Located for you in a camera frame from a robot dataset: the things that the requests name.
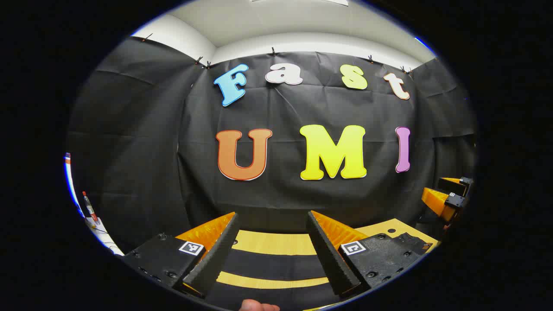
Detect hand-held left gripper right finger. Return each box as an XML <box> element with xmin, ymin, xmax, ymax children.
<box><xmin>305</xmin><ymin>210</ymin><xmax>433</xmax><ymax>298</ymax></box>

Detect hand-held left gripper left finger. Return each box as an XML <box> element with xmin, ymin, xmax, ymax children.
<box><xmin>121</xmin><ymin>211</ymin><xmax>241</xmax><ymax>299</ymax></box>

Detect black jeans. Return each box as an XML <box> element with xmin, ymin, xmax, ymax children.
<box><xmin>203</xmin><ymin>248</ymin><xmax>346</xmax><ymax>311</ymax></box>

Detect black backdrop cloth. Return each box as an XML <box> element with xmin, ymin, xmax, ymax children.
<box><xmin>67</xmin><ymin>37</ymin><xmax>476</xmax><ymax>255</ymax></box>

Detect red and white pen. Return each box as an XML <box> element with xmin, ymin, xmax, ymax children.
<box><xmin>82</xmin><ymin>191</ymin><xmax>100</xmax><ymax>224</ymax></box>

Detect row of black cloth clips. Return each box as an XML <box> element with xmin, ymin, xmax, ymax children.
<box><xmin>143</xmin><ymin>32</ymin><xmax>411</xmax><ymax>74</ymax></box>

